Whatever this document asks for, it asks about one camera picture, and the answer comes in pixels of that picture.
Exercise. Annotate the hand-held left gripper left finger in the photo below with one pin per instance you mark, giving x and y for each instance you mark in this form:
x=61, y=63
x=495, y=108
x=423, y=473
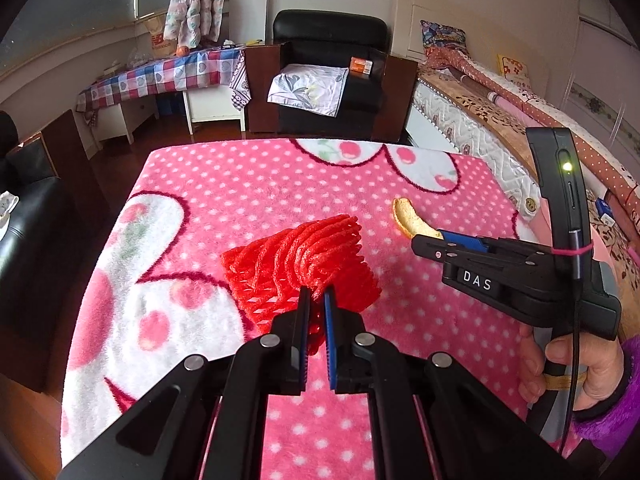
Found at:
x=303, y=340

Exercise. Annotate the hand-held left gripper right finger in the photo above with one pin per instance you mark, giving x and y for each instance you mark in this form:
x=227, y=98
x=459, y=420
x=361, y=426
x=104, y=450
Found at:
x=330, y=340

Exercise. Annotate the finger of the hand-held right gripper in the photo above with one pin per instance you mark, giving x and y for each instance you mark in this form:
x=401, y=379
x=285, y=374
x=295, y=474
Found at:
x=440, y=251
x=462, y=240

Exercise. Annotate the gold foil wrapper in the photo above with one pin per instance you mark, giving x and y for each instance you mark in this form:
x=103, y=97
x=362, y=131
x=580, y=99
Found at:
x=407, y=215

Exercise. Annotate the red foam net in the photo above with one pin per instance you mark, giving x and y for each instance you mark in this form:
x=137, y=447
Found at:
x=300, y=255

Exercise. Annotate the person's right forearm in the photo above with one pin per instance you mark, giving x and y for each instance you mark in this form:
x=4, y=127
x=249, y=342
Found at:
x=620, y=410

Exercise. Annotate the person's right hand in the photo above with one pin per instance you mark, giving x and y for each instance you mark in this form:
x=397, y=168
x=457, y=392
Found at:
x=600, y=365

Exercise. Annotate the blue tissue pack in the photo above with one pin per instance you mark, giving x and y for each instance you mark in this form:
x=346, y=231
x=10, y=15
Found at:
x=606, y=210

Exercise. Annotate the bed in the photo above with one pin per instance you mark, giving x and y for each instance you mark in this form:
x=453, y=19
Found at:
x=480, y=125

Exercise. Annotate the brown leaf-pattern blanket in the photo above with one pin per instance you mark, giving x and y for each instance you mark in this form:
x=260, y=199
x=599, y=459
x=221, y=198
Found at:
x=495, y=110

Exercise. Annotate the rolled polka dot quilt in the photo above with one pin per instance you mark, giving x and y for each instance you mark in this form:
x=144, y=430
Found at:
x=540, y=105

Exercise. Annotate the pink dotted blanket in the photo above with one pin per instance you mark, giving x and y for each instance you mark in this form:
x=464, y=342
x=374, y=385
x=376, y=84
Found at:
x=225, y=180

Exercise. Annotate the yellow floral pillow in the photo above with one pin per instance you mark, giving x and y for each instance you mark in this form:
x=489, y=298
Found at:
x=513, y=66

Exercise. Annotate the orange box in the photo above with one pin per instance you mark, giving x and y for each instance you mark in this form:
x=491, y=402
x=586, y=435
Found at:
x=361, y=65

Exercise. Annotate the white wardrobe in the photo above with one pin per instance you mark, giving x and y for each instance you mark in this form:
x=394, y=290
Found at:
x=600, y=70

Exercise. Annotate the colourful cartoon pillow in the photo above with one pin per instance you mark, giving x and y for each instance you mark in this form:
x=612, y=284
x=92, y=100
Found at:
x=442, y=35

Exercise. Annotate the floral pillowcase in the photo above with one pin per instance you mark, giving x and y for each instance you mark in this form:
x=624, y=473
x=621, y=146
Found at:
x=307, y=87

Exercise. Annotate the black armchair with wooden sides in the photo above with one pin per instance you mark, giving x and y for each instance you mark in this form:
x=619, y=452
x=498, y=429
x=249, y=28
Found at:
x=325, y=35

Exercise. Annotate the checkered hanging cloth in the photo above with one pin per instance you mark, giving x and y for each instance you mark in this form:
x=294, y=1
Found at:
x=239, y=85

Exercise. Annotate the black armchair with white cloth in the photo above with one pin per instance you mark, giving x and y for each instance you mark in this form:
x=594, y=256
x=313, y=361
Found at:
x=30, y=260

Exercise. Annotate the checkered tablecloth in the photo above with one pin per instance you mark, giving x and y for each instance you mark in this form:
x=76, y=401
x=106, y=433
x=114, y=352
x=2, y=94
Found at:
x=160, y=75

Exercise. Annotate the orange fruit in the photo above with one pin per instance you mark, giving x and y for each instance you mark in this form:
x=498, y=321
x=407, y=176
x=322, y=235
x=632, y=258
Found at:
x=181, y=51

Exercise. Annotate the white crumpled cloth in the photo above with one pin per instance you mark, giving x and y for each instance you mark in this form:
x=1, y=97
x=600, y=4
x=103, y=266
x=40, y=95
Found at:
x=7, y=207

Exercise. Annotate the tan bag with red print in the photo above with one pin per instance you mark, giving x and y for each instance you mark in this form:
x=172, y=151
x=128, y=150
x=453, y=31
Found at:
x=159, y=37

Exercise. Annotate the patterned puffy jacket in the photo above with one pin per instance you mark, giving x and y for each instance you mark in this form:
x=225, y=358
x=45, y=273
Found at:
x=195, y=0

